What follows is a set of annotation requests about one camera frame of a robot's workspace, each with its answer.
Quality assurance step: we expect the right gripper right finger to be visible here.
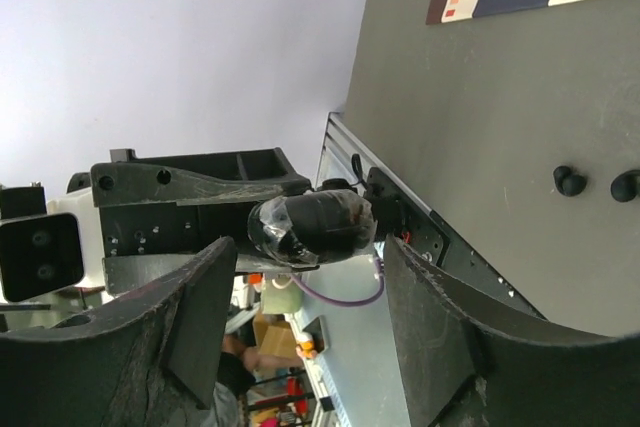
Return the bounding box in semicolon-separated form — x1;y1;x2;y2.
384;237;639;426

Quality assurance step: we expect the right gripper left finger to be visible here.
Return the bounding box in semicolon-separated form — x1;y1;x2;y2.
1;237;237;426

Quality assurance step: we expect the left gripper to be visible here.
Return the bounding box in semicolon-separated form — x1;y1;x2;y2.
90;148;319;296

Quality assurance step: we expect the black earbud case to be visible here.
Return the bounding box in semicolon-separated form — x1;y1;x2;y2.
247;189;377;267

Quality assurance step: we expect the black earbud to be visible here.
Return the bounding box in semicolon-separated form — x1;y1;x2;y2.
553;165;587;197
610;169;640;203

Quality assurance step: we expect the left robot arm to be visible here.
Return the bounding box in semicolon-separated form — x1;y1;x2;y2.
90;148;405;296

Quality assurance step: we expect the cardboard box in background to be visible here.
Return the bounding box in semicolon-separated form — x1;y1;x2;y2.
252;312;298;359

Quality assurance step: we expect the green mug in background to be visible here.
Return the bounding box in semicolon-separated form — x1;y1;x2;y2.
261;274;303;315

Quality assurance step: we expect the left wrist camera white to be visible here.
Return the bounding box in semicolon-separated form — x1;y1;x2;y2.
1;185;105;303

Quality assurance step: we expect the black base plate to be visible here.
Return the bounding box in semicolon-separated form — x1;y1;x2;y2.
364;168;542;318

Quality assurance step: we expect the aluminium frame rail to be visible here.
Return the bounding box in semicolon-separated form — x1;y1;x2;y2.
315;112;432;214

